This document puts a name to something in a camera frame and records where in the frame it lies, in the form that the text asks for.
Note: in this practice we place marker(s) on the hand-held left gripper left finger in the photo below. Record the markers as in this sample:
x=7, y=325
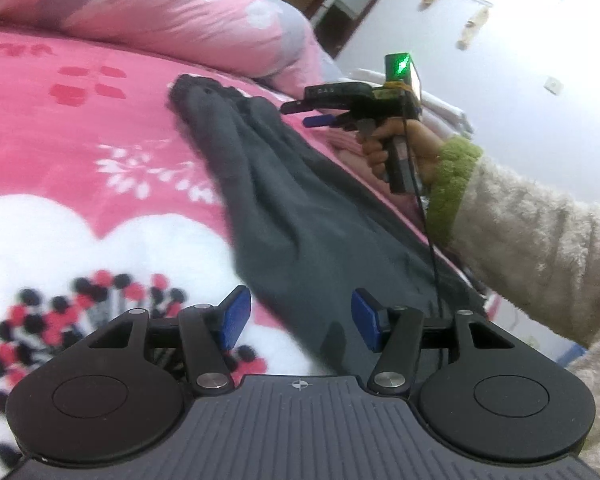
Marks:
x=235, y=317

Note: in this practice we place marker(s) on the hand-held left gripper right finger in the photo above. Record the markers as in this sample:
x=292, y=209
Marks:
x=367, y=317

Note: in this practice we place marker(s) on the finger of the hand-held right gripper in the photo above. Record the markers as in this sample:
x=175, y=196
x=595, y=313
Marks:
x=320, y=106
x=322, y=121

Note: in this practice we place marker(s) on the dark grey pants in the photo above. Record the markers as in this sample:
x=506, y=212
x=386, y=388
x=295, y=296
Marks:
x=290, y=210

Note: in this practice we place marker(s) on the person's right forearm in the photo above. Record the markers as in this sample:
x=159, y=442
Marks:
x=530, y=240

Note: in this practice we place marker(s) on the stack of folded clothes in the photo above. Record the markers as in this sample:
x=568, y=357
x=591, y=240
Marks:
x=450, y=115

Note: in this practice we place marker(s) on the person's right hand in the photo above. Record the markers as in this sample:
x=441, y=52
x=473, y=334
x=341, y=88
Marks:
x=425, y=150

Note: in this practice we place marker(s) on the pink patterned quilt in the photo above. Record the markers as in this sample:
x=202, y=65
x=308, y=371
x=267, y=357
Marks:
x=155, y=5

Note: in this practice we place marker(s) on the pink floral blanket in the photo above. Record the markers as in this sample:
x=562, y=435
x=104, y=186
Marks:
x=80, y=150

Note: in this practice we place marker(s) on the wooden door frame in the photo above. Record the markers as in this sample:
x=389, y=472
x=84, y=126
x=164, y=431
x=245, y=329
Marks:
x=371, y=5

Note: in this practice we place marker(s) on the wall hanging rack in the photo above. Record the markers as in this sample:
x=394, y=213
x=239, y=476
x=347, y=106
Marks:
x=472, y=22

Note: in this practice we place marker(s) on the white wall socket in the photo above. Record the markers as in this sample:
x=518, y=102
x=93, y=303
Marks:
x=553, y=85

